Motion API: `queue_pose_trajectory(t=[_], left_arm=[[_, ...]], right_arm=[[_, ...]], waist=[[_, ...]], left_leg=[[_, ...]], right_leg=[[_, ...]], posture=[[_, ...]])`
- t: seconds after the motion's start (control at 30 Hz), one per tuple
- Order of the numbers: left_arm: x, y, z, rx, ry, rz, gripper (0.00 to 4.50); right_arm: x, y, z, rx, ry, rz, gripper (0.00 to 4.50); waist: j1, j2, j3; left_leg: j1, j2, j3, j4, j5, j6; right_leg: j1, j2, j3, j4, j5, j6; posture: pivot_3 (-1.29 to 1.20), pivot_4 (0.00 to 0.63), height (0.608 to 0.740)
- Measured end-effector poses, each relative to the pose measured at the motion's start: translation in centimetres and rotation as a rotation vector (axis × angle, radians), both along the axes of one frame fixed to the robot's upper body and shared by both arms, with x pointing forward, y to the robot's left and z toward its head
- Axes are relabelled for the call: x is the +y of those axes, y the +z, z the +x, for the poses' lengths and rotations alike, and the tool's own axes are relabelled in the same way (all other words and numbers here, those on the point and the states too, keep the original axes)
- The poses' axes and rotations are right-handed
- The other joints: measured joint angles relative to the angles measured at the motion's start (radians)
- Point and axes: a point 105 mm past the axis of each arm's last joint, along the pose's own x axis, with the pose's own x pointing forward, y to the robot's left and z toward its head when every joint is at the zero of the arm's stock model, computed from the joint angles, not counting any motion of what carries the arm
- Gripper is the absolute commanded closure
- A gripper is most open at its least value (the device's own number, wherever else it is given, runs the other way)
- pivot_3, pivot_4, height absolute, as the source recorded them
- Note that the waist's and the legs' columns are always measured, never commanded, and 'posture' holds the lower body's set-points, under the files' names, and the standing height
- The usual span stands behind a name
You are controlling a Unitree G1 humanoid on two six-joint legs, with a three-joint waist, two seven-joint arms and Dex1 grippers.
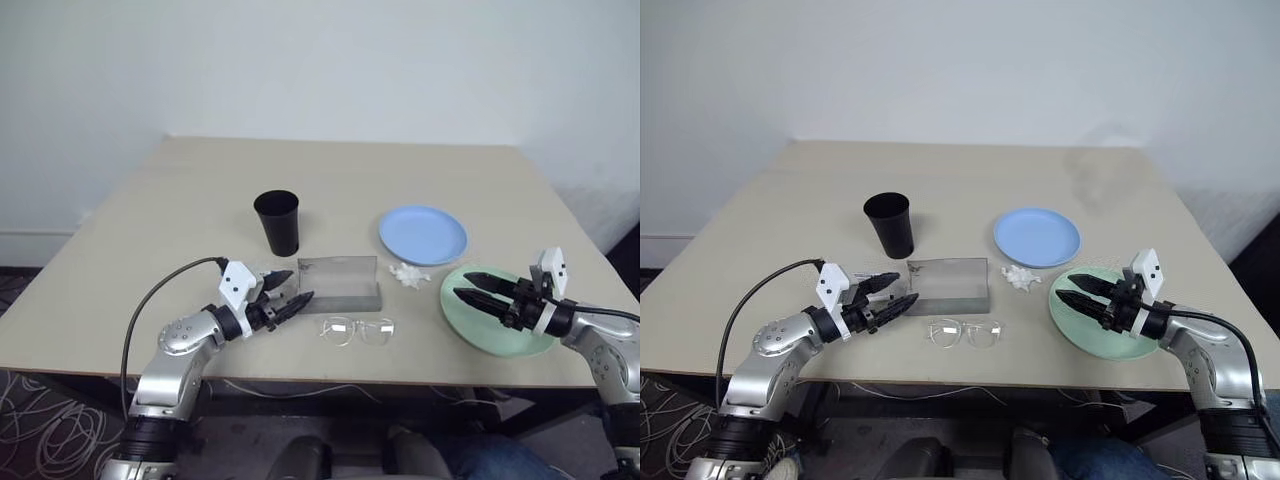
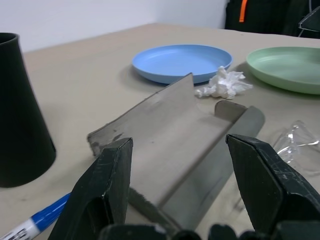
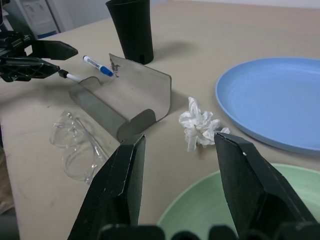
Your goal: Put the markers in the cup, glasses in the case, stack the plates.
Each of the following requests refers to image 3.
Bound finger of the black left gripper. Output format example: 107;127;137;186
0;56;61;83
31;40;79;61

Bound white water dispenser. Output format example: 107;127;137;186
19;0;62;40

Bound blue plate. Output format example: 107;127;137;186
215;57;320;156

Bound green plate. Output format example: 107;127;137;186
156;163;320;240

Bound white tissue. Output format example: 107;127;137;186
178;96;231;152

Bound black plastic cup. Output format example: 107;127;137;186
104;0;155;65

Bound white pen with black cap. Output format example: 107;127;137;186
57;69;82;83

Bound white marker with blue cap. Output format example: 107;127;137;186
82;54;114;77

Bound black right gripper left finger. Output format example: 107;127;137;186
67;133;147;240

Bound clear safety glasses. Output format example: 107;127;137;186
48;111;109;186

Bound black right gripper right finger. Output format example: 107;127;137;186
213;132;320;240

